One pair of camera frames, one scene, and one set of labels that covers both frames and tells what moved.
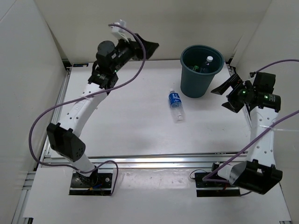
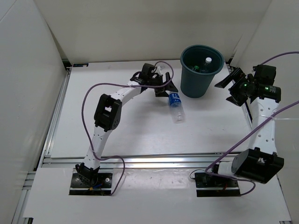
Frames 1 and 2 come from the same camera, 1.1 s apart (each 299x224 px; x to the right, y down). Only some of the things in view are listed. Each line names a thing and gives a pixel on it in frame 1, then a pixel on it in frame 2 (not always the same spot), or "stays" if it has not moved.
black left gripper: (135, 48) to (160, 91)
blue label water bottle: (176, 106) stays
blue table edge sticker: (80, 65) stays
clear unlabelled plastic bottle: (204, 69) stays
